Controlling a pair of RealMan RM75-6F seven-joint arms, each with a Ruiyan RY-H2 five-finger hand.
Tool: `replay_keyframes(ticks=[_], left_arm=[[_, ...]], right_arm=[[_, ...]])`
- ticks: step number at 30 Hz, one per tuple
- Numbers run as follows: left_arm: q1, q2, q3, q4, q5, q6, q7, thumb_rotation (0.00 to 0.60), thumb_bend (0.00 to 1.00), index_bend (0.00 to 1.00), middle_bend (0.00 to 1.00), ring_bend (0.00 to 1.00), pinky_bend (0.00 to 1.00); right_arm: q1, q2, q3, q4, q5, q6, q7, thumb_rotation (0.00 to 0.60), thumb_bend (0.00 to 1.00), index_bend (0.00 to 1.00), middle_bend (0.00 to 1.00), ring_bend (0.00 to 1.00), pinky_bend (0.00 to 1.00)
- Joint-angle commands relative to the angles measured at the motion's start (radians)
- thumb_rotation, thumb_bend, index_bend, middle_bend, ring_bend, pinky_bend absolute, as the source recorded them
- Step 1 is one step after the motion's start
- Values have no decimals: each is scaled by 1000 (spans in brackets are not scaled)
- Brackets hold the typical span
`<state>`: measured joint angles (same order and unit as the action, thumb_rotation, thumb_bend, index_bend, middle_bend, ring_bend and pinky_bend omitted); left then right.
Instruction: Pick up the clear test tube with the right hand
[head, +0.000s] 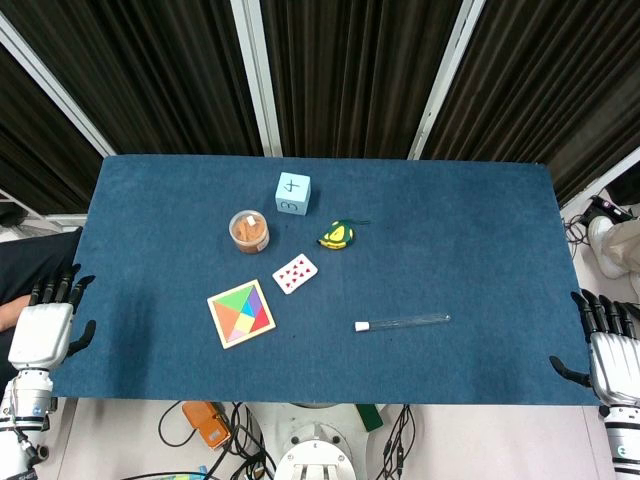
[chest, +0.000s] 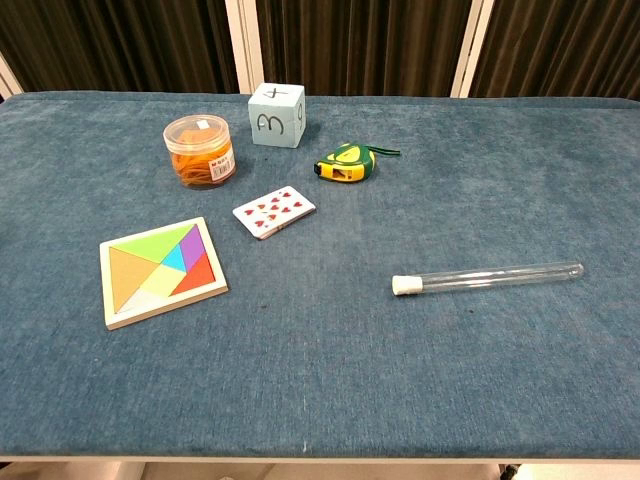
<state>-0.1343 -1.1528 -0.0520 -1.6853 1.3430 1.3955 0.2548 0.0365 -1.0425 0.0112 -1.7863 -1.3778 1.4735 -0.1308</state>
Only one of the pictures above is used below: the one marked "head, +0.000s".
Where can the green block under table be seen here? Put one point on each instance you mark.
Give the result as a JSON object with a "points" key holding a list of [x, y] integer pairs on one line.
{"points": [[369, 416]]}

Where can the clear test tube white cap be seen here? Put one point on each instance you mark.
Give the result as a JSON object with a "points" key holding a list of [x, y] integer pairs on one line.
{"points": [[400, 321]]}

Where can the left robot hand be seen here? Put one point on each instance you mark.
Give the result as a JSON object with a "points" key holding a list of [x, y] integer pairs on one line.
{"points": [[40, 330]]}

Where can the white shoe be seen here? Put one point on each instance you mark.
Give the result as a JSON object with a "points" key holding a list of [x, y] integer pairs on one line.
{"points": [[602, 245]]}

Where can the beige trouser leg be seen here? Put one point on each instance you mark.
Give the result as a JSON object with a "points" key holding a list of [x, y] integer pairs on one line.
{"points": [[625, 245]]}

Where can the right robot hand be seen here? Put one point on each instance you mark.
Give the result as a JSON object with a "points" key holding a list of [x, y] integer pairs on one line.
{"points": [[612, 360]]}

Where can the colourful wooden tangram puzzle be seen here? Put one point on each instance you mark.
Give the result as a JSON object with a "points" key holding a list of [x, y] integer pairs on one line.
{"points": [[241, 313]]}

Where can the orange box under table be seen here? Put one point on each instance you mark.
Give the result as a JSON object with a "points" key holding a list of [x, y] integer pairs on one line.
{"points": [[206, 424]]}

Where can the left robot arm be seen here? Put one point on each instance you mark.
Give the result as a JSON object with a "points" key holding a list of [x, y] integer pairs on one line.
{"points": [[22, 420]]}

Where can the blue felt table mat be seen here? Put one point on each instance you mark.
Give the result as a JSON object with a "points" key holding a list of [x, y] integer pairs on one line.
{"points": [[320, 280]]}

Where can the yellow green tape measure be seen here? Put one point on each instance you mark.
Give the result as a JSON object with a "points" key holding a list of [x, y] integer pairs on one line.
{"points": [[336, 235]]}

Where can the round jar with brown contents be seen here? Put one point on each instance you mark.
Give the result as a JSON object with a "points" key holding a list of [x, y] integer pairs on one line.
{"points": [[249, 233]]}

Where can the light blue numbered cube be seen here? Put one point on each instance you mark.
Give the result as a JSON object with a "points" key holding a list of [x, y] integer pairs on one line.
{"points": [[293, 194]]}

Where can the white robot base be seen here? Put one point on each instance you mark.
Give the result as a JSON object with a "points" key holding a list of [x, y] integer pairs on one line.
{"points": [[314, 445]]}

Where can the red hearts playing card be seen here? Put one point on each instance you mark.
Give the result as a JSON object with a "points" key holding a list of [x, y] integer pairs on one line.
{"points": [[295, 273]]}

